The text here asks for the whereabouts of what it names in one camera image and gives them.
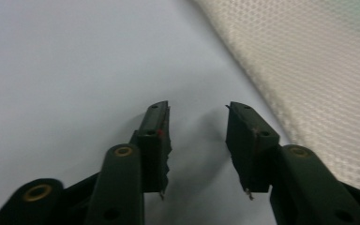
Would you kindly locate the pale blue table mat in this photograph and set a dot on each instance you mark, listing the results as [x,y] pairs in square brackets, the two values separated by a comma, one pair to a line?
[75,78]

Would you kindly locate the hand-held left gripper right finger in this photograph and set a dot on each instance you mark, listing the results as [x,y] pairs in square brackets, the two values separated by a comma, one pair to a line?
[250,150]

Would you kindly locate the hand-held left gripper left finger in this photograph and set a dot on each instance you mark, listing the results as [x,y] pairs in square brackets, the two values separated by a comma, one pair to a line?
[153,150]

